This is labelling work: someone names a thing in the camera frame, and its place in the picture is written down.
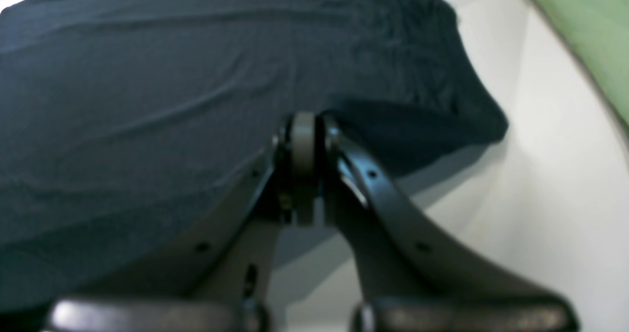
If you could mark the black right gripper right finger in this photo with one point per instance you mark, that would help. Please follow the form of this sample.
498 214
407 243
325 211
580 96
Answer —
414 276

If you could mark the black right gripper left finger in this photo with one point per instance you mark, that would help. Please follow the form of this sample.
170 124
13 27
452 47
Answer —
213 276

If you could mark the dark grey long-sleeve T-shirt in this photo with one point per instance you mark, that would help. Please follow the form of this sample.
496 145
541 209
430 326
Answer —
124 120

